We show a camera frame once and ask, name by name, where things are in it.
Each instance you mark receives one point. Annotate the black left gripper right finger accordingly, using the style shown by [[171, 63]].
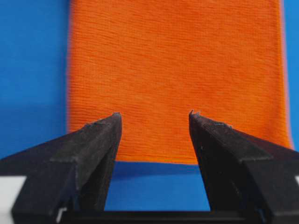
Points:
[[257, 179]]

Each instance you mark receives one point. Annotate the orange towel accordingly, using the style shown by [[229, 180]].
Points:
[[154, 61]]

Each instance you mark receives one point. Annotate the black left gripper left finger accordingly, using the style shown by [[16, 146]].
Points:
[[72, 172]]

